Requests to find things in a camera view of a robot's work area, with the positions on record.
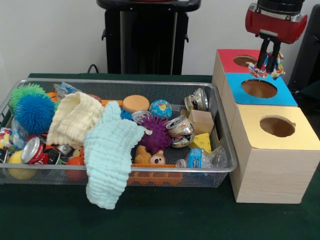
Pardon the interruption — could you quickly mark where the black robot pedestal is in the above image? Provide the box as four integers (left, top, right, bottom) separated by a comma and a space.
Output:
96, 0, 202, 75

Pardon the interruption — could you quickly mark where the blue spiky rubber ball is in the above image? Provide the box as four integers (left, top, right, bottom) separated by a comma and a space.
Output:
12, 93, 56, 136

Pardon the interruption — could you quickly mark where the crushed silver can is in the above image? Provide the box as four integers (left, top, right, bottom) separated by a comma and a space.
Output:
184, 87, 210, 112

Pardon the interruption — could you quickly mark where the colourful packet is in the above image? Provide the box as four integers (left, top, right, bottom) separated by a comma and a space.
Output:
246, 51, 286, 81

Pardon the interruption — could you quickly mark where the black stand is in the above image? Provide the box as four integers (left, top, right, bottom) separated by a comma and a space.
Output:
287, 3, 320, 88

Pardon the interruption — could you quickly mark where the orange plush toy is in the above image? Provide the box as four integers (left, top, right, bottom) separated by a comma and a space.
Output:
134, 145, 166, 166

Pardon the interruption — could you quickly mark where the wooden box with three holes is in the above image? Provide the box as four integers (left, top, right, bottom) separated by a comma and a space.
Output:
211, 48, 320, 204

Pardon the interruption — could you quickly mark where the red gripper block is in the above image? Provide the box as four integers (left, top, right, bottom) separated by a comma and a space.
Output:
244, 9, 308, 73

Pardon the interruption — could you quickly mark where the shallow wire mesh bin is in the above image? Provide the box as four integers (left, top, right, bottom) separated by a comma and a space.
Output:
0, 77, 238, 189

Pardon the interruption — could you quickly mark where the dark green tablecloth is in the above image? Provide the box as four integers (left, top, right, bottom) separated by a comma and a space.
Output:
0, 72, 320, 240

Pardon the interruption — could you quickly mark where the cream waffle cloth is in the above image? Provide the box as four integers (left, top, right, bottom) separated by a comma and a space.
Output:
46, 91, 105, 150

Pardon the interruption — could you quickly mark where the tan foam disc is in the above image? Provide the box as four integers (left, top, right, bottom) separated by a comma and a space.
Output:
122, 94, 150, 113

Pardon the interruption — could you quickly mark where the black cable loop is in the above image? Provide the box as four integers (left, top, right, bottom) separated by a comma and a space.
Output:
86, 63, 100, 74

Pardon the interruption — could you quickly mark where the blue globe print ball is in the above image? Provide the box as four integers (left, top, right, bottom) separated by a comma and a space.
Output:
149, 99, 173, 120

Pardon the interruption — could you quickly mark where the crushed bottle with blue label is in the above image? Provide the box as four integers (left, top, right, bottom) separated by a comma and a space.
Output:
175, 146, 228, 170

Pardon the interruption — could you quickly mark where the printed silver drink can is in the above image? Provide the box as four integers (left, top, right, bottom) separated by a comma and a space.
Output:
166, 114, 196, 149

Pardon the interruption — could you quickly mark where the purple spiky monster toy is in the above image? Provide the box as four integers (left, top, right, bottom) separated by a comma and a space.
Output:
138, 115, 174, 156

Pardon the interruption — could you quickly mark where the mint green waffle cloth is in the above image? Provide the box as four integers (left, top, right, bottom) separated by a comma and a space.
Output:
83, 101, 146, 211

